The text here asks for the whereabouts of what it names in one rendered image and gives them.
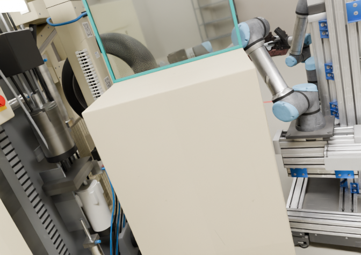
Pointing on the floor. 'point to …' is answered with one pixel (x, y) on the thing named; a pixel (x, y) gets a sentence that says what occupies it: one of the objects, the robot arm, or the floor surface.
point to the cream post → (76, 36)
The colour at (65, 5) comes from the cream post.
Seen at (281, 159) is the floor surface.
